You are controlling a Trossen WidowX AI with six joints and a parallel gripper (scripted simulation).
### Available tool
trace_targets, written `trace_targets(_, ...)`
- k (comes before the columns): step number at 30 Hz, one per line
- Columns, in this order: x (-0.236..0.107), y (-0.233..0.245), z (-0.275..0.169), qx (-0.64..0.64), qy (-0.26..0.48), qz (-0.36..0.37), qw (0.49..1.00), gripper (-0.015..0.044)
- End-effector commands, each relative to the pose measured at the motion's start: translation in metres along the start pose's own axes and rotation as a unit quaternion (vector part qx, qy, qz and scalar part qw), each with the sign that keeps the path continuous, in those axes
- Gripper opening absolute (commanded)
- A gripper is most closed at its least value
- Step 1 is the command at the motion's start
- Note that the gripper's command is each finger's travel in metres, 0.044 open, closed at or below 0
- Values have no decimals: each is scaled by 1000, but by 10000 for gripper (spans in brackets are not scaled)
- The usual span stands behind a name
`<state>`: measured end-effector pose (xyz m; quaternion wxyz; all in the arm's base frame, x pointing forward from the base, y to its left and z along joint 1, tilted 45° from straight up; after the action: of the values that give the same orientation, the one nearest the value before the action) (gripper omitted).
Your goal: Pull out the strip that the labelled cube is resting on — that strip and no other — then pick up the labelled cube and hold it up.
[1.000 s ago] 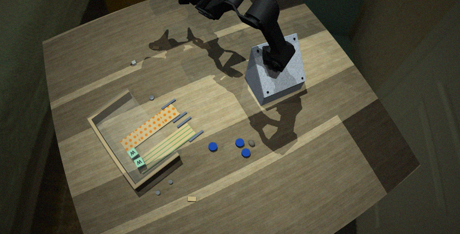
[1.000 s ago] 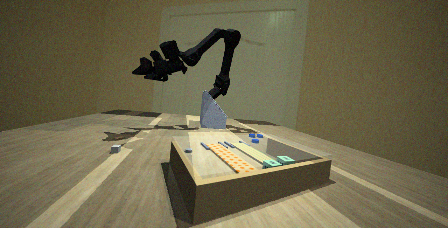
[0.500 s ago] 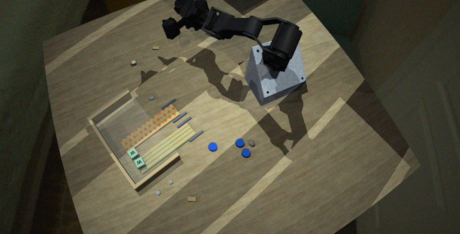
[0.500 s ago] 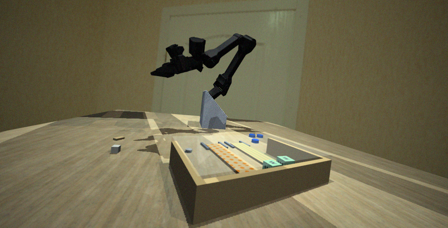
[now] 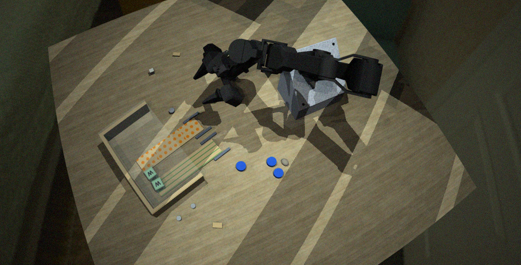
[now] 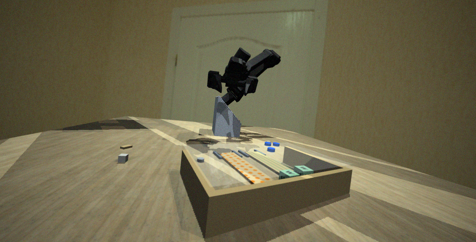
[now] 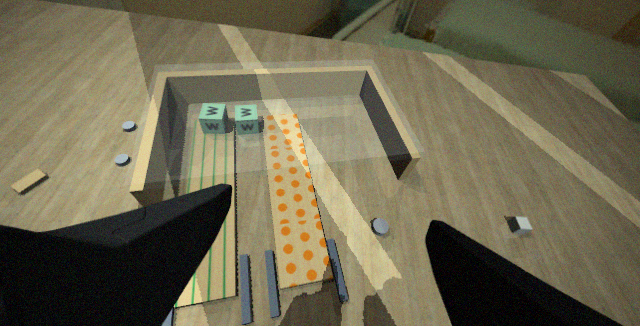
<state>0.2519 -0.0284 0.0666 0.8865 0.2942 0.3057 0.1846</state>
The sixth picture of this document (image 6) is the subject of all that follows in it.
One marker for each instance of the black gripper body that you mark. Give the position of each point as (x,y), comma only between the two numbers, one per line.
(231,79)

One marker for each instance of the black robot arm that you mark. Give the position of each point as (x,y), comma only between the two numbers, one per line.
(256,66)

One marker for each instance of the tan open-top wooden tray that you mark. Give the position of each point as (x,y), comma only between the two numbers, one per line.
(232,186)

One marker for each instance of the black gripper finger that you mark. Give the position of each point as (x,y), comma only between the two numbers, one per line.
(248,86)
(216,82)

